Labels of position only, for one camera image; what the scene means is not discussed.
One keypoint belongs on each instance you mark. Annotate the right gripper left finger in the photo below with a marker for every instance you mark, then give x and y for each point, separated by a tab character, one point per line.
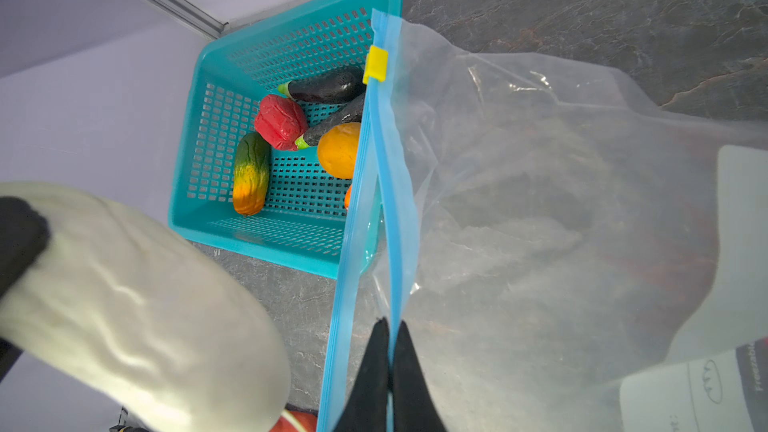
366	407

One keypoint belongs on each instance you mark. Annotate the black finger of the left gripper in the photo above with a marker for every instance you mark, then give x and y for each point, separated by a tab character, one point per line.
25	235

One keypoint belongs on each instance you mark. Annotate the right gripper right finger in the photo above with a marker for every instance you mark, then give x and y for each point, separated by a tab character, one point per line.
412	405

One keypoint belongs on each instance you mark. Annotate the small orange toy carrot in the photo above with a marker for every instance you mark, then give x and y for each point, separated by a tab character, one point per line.
347	198

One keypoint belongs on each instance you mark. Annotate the clear zip top bag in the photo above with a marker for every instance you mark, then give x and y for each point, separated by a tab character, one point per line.
566	255

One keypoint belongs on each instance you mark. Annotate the teal plastic basket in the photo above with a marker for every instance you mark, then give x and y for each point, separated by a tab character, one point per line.
302	223

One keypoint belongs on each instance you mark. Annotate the orange toy fruit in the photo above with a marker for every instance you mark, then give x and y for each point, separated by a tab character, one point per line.
337	150

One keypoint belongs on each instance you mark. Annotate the yellow green toy corn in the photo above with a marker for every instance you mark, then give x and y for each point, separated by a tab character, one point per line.
251	174

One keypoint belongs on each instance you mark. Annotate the red toy strawberry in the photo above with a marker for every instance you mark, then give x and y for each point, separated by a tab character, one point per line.
280	121

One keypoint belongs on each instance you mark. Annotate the dark toy eggplant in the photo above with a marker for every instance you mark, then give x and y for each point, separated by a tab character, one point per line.
352	112
333	87

